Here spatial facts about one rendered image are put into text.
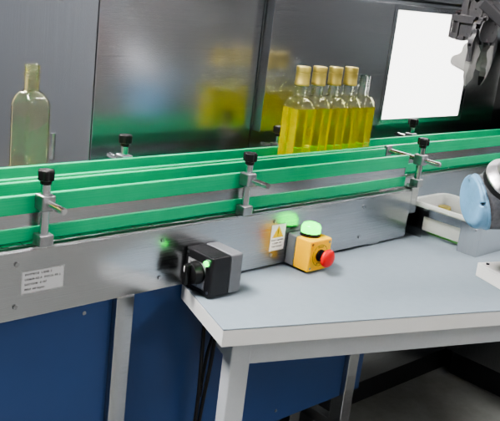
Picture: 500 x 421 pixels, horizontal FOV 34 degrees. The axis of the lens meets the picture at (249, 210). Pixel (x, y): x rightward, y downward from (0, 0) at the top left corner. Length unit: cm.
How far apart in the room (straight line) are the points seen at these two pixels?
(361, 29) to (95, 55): 81
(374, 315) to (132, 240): 49
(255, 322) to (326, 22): 93
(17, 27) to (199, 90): 45
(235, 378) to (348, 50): 102
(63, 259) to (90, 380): 28
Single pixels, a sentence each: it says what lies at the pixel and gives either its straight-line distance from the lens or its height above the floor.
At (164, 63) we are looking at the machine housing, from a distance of 187.
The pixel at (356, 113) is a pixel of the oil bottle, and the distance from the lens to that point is 208.
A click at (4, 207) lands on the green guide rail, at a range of 139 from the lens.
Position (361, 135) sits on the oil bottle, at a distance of 212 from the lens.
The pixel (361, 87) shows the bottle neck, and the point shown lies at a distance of 212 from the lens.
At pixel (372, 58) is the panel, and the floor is 117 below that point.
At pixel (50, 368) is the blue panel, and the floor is 64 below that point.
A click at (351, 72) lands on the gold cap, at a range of 207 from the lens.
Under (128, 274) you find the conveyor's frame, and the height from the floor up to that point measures 80.
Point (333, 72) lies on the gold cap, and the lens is 202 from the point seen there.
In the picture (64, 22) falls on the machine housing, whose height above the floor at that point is 121.
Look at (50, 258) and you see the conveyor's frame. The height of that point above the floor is 86.
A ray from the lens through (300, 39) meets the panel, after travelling 210.
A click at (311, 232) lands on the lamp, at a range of 178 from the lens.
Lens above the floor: 135
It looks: 16 degrees down
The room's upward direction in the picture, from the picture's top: 7 degrees clockwise
